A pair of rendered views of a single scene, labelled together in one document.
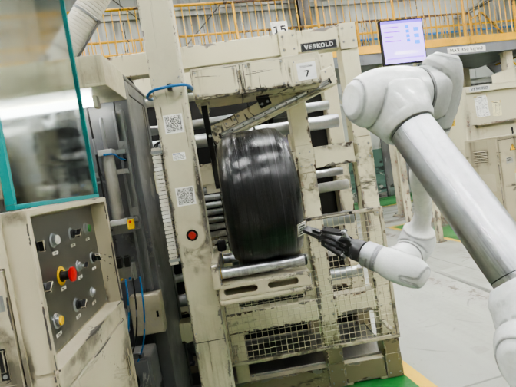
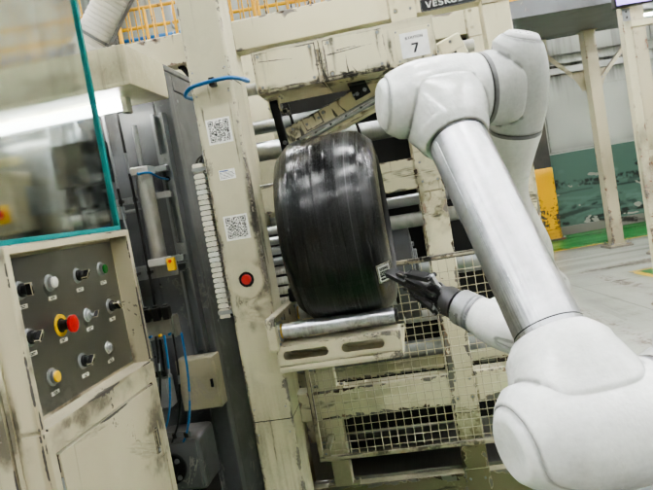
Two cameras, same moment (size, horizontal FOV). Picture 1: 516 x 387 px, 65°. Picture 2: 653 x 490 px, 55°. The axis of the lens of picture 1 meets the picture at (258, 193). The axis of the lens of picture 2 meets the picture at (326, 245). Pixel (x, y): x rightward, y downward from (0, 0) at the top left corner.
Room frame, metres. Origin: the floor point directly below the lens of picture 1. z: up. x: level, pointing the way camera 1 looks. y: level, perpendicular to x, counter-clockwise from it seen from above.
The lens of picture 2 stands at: (-0.20, -0.33, 1.24)
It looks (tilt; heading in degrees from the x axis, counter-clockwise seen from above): 4 degrees down; 11
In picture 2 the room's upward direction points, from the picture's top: 10 degrees counter-clockwise
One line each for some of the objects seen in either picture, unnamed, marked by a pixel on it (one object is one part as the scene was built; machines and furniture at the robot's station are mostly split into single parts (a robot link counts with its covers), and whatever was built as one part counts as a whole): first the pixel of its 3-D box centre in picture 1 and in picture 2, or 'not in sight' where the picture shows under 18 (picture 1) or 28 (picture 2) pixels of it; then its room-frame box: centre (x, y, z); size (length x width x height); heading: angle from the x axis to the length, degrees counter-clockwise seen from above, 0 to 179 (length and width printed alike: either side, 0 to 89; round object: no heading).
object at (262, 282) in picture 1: (264, 282); (340, 344); (1.57, 0.03, 0.83); 0.36 x 0.09 x 0.06; 93
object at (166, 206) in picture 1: (167, 206); (215, 240); (1.64, 0.37, 1.19); 0.05 x 0.04 x 0.48; 3
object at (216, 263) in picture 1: (218, 266); (286, 322); (1.70, 0.21, 0.90); 0.40 x 0.03 x 0.10; 3
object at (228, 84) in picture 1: (255, 82); (346, 63); (2.01, -0.07, 1.71); 0.61 x 0.25 x 0.15; 93
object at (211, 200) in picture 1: (208, 223); (287, 262); (2.08, 0.28, 1.05); 0.20 x 0.15 x 0.30; 93
